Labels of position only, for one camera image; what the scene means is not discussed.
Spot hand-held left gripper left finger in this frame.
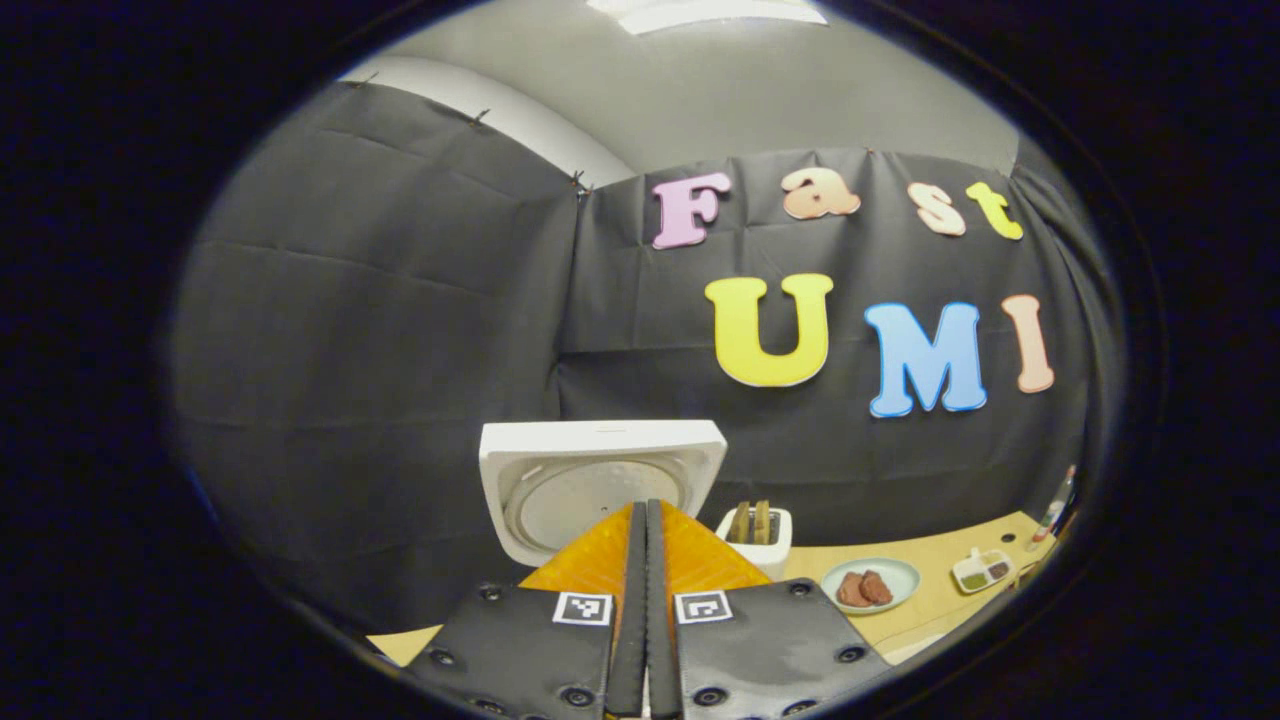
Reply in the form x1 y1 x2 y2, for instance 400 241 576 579
400 500 649 720

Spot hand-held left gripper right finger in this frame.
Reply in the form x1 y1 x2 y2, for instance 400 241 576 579
646 500 891 720

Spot white rice cooker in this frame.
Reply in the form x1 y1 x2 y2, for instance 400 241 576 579
478 420 729 569

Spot white toaster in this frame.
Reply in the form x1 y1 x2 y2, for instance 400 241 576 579
716 505 794 581

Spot toasted bread slices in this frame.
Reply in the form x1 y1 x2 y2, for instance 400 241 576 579
727 500 771 544

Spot brown meat slices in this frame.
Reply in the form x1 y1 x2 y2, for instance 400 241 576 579
838 570 894 608

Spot pale green plate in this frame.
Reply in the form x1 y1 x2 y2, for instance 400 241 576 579
820 557 921 615

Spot white divided dish of beans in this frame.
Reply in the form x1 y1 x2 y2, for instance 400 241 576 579
951 548 1015 594

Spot black backdrop cloth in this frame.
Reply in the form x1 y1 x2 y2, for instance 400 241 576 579
170 80 1126 641

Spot clear plastic water bottle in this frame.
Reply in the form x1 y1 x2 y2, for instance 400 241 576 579
1030 465 1078 551

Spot large ceiling light panel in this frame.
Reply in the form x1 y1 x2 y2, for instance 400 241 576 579
585 0 829 36

